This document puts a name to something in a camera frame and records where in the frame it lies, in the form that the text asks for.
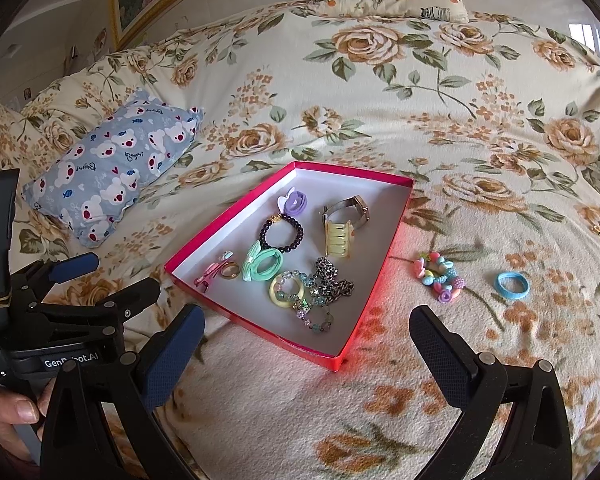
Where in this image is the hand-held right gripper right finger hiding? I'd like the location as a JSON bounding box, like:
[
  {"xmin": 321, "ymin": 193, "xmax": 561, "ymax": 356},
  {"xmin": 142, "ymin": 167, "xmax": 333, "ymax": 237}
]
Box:
[{"xmin": 408, "ymin": 305, "xmax": 573, "ymax": 480}]

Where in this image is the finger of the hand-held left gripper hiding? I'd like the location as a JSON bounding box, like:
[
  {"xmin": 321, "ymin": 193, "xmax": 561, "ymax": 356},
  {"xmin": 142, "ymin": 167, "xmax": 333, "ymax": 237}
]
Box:
[
  {"xmin": 40, "ymin": 277, "xmax": 161, "ymax": 334},
  {"xmin": 10, "ymin": 252, "xmax": 100, "ymax": 302}
]

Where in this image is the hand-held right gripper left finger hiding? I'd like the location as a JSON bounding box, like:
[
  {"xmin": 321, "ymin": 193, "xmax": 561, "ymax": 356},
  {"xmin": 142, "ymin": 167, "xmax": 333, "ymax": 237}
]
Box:
[{"xmin": 39, "ymin": 304, "xmax": 207, "ymax": 480}]

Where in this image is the pink hair clip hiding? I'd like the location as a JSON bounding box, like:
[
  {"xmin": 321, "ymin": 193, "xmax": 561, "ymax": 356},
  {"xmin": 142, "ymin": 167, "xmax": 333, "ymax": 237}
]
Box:
[{"xmin": 194, "ymin": 251, "xmax": 233, "ymax": 293}]

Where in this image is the yellow plastic bangle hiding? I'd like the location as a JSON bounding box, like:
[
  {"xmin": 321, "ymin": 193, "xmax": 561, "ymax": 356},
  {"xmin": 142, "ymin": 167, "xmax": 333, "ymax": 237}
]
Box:
[{"xmin": 268, "ymin": 275, "xmax": 306, "ymax": 307}]

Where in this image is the green bow hair clip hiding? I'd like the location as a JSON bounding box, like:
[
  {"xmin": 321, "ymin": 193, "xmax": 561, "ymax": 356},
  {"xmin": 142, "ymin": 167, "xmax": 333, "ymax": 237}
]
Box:
[{"xmin": 241, "ymin": 241, "xmax": 285, "ymax": 282}]

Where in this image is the crystal bead bracelet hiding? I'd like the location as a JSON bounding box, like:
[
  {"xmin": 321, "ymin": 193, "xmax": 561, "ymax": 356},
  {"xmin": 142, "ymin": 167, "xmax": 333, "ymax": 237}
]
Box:
[{"xmin": 275, "ymin": 270, "xmax": 335, "ymax": 336}]

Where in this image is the silver chain bracelet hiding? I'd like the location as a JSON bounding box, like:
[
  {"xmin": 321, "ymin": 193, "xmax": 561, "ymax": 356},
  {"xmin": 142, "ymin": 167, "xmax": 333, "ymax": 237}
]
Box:
[{"xmin": 310, "ymin": 256, "xmax": 356, "ymax": 306}]

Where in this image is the red jewelry box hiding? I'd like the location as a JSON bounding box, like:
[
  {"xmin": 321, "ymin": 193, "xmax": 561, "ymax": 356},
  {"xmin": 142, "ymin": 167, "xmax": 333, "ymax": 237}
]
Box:
[{"xmin": 164, "ymin": 161, "xmax": 415, "ymax": 372}]

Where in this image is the person's left forearm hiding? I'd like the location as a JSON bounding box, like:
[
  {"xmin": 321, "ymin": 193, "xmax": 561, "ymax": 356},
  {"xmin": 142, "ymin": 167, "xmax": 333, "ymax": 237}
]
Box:
[{"xmin": 0, "ymin": 452, "xmax": 43, "ymax": 480}]

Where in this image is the person's left hand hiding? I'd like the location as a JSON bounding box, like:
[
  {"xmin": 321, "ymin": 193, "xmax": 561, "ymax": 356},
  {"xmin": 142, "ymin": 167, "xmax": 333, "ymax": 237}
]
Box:
[{"xmin": 0, "ymin": 387, "xmax": 46, "ymax": 463}]

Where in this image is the blue plastic bangle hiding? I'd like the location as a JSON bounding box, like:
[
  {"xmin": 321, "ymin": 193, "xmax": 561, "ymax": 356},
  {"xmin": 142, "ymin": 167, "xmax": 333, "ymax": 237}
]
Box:
[{"xmin": 495, "ymin": 270, "xmax": 532, "ymax": 302}]

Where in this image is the blue bear print pillow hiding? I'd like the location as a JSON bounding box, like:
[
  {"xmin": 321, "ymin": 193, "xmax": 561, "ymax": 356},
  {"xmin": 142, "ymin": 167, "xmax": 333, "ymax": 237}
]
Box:
[{"xmin": 22, "ymin": 87, "xmax": 205, "ymax": 250}]

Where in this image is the yellow hair claw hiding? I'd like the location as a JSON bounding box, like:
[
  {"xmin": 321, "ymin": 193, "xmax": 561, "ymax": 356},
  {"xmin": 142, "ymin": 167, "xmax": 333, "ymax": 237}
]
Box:
[{"xmin": 322, "ymin": 217, "xmax": 356, "ymax": 261}]

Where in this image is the silver metal bangle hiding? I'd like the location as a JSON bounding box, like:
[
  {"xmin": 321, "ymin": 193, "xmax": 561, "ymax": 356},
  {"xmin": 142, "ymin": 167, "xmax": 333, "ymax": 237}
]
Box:
[{"xmin": 322, "ymin": 195, "xmax": 371, "ymax": 228}]

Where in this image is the floral blanket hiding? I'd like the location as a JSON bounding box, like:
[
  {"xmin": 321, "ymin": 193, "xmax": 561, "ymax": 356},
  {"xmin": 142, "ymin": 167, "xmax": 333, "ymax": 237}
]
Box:
[{"xmin": 0, "ymin": 0, "xmax": 600, "ymax": 480}]

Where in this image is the colorful bead bracelet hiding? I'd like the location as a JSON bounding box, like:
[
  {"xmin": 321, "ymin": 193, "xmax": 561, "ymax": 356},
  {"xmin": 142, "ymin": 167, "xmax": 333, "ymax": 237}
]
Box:
[{"xmin": 412, "ymin": 251, "xmax": 467, "ymax": 305}]

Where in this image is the black bead bracelet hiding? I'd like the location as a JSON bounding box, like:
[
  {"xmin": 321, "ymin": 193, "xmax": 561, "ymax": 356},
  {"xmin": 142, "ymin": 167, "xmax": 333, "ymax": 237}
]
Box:
[{"xmin": 258, "ymin": 214, "xmax": 305, "ymax": 252}]

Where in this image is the purple plastic ring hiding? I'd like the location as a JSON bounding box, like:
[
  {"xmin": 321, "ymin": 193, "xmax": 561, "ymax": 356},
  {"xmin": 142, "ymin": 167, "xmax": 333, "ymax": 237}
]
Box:
[{"xmin": 278, "ymin": 187, "xmax": 308, "ymax": 212}]

